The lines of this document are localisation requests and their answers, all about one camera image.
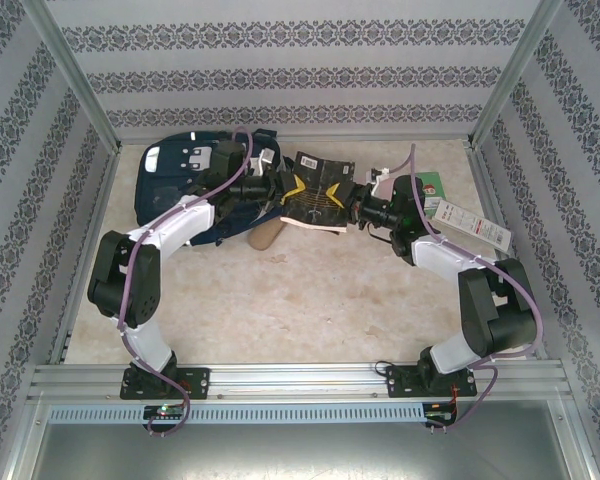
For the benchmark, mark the green notebook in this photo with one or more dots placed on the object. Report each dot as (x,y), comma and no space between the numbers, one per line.
(430,187)

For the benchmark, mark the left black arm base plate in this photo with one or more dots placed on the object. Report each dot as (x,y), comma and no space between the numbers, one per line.
(195,382)

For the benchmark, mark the left aluminium side rail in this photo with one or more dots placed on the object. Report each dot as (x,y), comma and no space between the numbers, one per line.
(88,250)

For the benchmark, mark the aluminium mounting rail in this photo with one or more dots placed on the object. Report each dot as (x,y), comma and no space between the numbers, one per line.
(300,382)

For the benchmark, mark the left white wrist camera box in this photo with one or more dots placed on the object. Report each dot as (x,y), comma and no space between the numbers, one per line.
(266,159)

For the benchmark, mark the right aluminium side rail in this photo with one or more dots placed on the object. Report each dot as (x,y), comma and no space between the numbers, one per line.
(484,175)

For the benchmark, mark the right aluminium frame post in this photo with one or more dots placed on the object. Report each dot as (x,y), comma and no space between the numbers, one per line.
(513,75)

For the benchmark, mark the left aluminium frame post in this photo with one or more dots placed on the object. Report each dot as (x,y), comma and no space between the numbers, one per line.
(75,75)

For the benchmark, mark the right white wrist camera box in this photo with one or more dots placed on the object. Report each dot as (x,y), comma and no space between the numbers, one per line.
(380,175)

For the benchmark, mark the aluminium back rail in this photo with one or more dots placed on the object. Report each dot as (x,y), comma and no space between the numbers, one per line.
(360,138)

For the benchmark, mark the navy blue school backpack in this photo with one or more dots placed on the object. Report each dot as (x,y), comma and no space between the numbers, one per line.
(165,200)

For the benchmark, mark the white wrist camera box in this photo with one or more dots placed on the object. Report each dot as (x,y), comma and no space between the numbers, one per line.
(266,159)
(380,175)

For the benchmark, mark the left small circuit board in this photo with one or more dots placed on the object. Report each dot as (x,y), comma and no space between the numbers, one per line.
(164,411)

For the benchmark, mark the grey metal sheet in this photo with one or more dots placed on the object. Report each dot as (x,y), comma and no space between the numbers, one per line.
(300,455)

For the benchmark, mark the black paperback book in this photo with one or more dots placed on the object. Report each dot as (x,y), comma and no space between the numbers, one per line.
(320,170)

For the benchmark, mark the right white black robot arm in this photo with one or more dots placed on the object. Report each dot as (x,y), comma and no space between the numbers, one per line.
(500,320)

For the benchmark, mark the small circuit board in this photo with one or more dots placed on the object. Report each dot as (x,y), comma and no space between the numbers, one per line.
(440,411)
(164,411)

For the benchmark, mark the aluminium frame post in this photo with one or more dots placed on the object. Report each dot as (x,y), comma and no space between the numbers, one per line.
(75,75)
(513,75)

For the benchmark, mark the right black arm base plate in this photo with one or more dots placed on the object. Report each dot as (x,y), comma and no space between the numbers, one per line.
(400,382)

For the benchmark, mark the tan cork glasses case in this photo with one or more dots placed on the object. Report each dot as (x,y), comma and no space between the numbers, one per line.
(265,236)

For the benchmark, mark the aluminium side rail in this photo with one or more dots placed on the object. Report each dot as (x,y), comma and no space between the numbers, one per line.
(484,175)
(88,250)

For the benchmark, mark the right small circuit board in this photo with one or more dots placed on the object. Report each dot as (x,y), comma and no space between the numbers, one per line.
(440,411)

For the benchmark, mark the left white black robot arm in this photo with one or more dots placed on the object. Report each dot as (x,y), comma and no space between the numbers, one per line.
(145,300)

